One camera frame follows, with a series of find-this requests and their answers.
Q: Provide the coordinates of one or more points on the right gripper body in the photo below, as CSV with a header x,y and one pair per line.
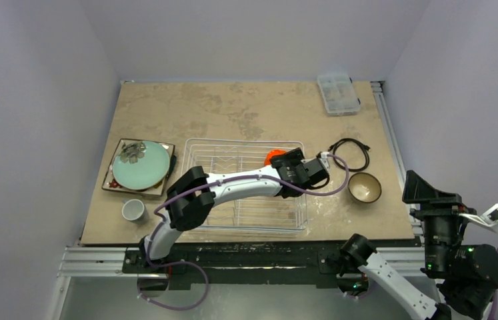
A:
x,y
434,207

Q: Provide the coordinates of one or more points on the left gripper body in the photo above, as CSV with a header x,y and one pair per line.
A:
x,y
294,159

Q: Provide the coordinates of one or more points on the orange bowl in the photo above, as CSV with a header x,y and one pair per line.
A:
x,y
275,158

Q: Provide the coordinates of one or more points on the brown bowl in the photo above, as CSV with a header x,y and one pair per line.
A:
x,y
364,187

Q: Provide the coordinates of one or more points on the grey coffee mug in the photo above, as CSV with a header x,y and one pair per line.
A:
x,y
134,210

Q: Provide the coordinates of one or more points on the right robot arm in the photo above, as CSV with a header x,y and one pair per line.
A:
x,y
467,274

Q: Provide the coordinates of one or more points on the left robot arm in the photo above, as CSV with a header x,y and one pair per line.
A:
x,y
192,197

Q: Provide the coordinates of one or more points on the clear plastic organizer box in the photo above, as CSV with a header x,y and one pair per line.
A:
x,y
338,94

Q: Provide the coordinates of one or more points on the light green round plate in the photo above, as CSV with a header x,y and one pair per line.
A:
x,y
141,164

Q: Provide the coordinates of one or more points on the square patterned plate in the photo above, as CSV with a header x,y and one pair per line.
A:
x,y
110,184

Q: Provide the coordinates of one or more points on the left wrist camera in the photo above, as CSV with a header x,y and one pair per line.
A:
x,y
323,157

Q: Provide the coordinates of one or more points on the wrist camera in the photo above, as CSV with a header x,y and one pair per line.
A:
x,y
323,157
487,220

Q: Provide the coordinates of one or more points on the white wire dish rack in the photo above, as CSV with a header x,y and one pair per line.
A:
x,y
246,200

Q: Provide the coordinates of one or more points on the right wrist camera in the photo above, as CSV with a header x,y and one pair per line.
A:
x,y
487,220

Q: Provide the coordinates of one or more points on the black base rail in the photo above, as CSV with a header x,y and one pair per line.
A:
x,y
317,263

